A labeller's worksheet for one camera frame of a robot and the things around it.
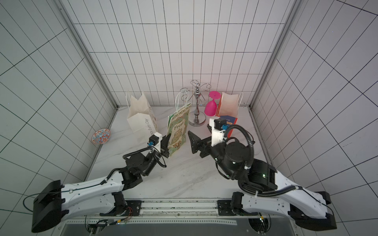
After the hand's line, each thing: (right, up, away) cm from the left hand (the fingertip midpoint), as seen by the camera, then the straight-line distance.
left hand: (178, 142), depth 70 cm
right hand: (+3, +7, -4) cm, 9 cm away
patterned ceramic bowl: (-57, -1, +31) cm, 65 cm away
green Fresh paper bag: (-1, +9, 0) cm, 9 cm away
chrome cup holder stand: (+11, +11, +40) cm, 43 cm away
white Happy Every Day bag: (-23, +13, +11) cm, 29 cm away
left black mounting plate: (-23, -34, +3) cm, 41 cm away
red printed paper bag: (+31, +18, +29) cm, 46 cm away
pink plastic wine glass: (+19, +19, +23) cm, 35 cm away
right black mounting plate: (+23, -34, +2) cm, 41 cm away
